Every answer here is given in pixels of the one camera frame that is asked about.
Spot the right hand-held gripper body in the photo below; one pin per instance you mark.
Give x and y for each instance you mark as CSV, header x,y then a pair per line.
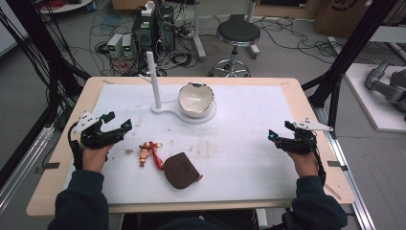
x,y
301,143

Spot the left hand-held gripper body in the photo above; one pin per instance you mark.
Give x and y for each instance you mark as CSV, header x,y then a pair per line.
x,y
95,139

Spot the person's left hand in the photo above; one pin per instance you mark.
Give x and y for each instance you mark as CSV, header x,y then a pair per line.
x,y
94,158

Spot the person's right hand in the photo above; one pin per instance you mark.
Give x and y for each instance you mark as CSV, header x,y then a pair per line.
x,y
303,164

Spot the white table mat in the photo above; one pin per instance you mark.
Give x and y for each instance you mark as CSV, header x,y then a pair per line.
x,y
242,153

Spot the black tape piece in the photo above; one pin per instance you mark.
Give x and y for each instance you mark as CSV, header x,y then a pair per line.
x,y
336,164
51,165

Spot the white stand with pole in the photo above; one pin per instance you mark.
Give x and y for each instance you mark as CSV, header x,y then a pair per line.
x,y
154,83

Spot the brown round pouch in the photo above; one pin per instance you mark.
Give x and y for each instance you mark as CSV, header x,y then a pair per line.
x,y
181,171

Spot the grey power supply unit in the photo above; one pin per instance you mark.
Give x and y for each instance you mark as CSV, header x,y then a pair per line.
x,y
115,44
127,44

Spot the white eggshell-shaped bowl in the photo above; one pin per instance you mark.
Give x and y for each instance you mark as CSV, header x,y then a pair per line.
x,y
195,99

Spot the white floor board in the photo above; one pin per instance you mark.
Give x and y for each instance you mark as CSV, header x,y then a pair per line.
x,y
373,108

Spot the black computer tower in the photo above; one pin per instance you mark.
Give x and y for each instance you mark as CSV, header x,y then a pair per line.
x,y
144,33
166,27

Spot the black round stool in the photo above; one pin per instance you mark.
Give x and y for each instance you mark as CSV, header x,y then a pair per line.
x,y
237,35

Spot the white power strip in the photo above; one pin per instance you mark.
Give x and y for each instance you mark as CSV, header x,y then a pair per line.
x,y
148,9

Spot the person's torso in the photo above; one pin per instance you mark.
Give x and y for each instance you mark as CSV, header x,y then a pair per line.
x,y
191,222

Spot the cardboard box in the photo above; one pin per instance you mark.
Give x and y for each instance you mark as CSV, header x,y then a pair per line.
x,y
344,16

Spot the black frame post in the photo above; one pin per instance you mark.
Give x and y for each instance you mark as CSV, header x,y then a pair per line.
x,y
41,41
348,54

